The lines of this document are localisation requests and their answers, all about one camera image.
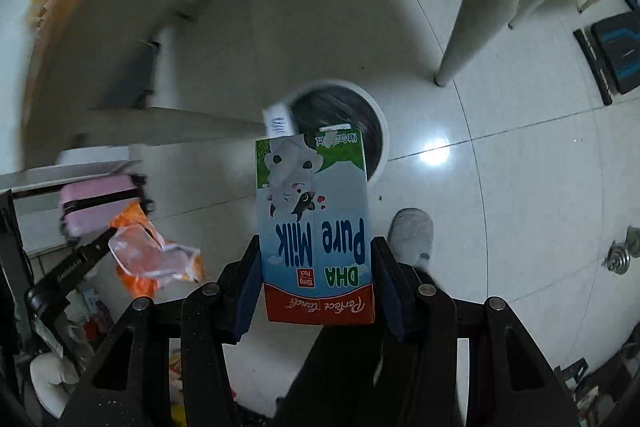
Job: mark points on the metal dumbbell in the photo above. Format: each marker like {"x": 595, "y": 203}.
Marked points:
{"x": 620, "y": 257}

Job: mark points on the beige table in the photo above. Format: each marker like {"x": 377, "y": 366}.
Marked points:
{"x": 280, "y": 7}

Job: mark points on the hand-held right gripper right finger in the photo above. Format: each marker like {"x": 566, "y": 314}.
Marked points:
{"x": 395, "y": 302}

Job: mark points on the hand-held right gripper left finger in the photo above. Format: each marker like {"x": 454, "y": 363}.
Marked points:
{"x": 245, "y": 302}

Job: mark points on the person's left hand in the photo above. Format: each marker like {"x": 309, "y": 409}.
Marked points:
{"x": 47, "y": 377}

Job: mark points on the small white carton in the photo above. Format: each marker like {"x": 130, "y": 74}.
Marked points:
{"x": 277, "y": 122}

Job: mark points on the pink suitcase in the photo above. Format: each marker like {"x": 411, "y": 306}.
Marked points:
{"x": 95, "y": 202}

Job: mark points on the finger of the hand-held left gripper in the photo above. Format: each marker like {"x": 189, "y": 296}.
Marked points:
{"x": 70, "y": 269}

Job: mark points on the orange plastic wrapper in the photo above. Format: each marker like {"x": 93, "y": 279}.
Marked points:
{"x": 145, "y": 252}

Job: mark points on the black and blue weight bench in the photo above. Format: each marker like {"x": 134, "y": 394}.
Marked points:
{"x": 620, "y": 52}

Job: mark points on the blue and red milk carton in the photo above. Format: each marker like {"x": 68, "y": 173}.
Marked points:
{"x": 315, "y": 232}

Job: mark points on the white trash bin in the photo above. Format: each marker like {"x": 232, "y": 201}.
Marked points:
{"x": 350, "y": 107}

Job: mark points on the grey slipper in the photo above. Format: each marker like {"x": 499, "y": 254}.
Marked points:
{"x": 410, "y": 232}

